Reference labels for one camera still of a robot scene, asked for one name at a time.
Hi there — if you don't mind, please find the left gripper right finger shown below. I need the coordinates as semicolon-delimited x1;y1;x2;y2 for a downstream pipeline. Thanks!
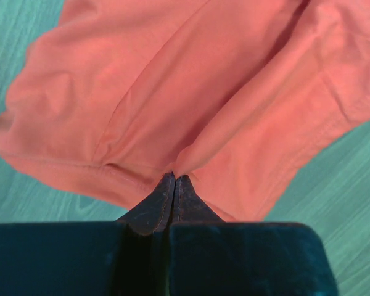
169;175;224;295

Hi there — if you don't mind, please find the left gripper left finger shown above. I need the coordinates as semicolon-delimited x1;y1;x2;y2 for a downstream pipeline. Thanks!
117;173;176;295

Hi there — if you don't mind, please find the orange t shirt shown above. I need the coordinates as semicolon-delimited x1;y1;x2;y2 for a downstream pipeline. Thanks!
0;1;370;221

